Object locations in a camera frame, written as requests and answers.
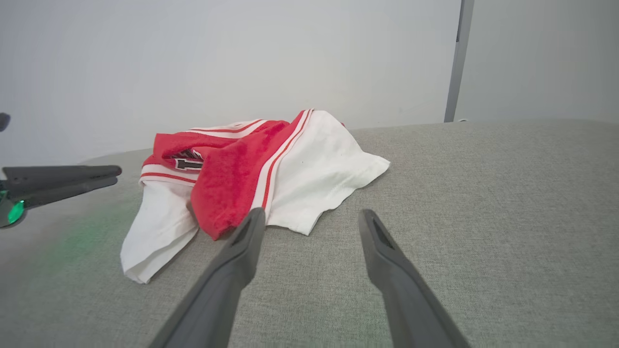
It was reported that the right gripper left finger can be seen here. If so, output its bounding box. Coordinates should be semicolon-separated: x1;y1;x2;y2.
149;208;266;348

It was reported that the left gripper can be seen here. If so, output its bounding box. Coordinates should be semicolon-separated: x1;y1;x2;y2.
0;165;122;229

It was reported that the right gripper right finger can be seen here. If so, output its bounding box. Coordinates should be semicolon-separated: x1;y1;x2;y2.
359;209;472;348

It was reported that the red and white jersey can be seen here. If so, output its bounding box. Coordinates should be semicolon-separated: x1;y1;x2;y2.
120;109;391;285

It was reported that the grey metal post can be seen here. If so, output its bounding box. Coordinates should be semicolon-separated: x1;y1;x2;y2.
444;0;475;123

